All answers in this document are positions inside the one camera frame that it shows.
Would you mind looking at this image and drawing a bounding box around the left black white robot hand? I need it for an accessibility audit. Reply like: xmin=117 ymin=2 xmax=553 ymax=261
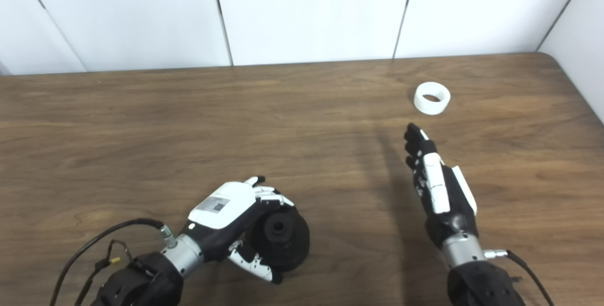
xmin=160 ymin=176 xmax=295 ymax=284

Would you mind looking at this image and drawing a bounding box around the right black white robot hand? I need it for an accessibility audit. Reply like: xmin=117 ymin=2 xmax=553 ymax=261
xmin=404 ymin=123 xmax=487 ymax=269

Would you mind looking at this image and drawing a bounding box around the round black plastic part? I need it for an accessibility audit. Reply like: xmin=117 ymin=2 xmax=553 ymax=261
xmin=245 ymin=204 xmax=311 ymax=272

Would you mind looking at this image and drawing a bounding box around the white plastic ring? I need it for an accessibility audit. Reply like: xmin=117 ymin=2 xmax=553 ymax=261
xmin=414 ymin=82 xmax=451 ymax=116

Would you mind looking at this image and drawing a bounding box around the right wrist thick black cable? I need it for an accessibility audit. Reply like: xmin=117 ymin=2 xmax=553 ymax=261
xmin=484 ymin=249 xmax=555 ymax=306

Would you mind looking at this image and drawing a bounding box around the wrist thick black cable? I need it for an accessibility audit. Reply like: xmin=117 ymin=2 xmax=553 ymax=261
xmin=484 ymin=249 xmax=555 ymax=306
xmin=50 ymin=219 xmax=171 ymax=306

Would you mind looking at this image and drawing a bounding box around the left thin wire yellow connector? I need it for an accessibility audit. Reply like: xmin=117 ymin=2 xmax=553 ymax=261
xmin=75 ymin=239 xmax=134 ymax=306

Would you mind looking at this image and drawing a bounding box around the left wrist thick black cable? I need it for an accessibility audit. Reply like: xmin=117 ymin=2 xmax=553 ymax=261
xmin=50 ymin=219 xmax=171 ymax=306

